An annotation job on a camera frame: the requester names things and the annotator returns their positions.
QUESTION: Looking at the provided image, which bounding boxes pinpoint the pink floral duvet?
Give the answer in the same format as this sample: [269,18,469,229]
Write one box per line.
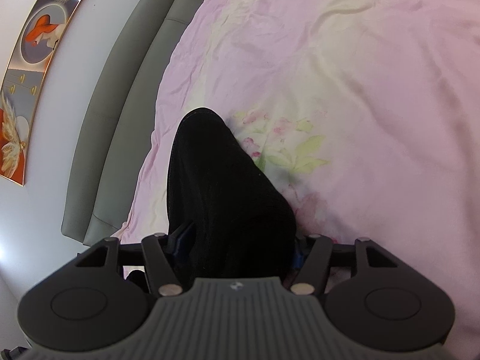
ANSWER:
[118,0,479,359]

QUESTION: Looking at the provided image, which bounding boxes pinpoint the grey upholstered headboard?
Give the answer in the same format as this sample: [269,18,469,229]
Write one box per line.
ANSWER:
[61,0,203,245]

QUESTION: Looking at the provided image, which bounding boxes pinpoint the framed wall painting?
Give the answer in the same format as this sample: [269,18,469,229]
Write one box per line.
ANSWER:
[1,0,82,185]

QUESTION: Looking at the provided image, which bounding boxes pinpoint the black pants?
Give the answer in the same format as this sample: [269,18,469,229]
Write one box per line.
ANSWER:
[125,106,301,297]

